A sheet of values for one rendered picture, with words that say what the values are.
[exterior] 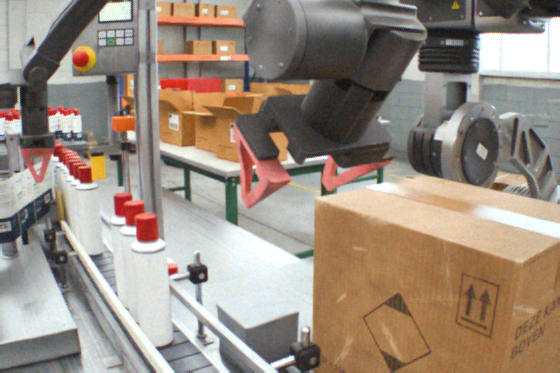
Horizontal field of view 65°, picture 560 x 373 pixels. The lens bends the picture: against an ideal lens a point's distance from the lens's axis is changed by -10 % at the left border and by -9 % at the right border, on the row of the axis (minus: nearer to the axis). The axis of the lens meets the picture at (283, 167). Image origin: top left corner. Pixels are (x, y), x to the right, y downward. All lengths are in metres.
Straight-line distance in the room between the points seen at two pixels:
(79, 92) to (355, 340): 8.25
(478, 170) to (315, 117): 0.68
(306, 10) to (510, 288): 0.32
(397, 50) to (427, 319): 0.32
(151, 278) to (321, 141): 0.41
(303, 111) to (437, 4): 0.66
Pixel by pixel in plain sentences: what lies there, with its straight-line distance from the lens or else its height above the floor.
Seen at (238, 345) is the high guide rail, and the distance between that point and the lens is 0.61.
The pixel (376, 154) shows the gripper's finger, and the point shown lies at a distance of 0.43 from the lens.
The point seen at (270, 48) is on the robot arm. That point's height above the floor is 1.30.
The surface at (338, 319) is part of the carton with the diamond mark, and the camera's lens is 0.67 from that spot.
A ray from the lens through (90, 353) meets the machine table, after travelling 0.88.
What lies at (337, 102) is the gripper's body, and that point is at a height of 1.26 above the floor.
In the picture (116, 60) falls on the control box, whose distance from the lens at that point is 1.12.
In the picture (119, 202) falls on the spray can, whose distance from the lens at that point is 0.83.
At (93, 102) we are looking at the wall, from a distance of 8.78.
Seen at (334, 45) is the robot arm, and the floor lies 1.30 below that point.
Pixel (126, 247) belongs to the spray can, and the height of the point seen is 1.02.
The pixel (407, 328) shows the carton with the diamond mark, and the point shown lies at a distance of 0.58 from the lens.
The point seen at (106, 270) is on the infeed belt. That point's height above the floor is 0.88.
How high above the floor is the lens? 1.28
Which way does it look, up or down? 11 degrees down
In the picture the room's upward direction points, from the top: straight up
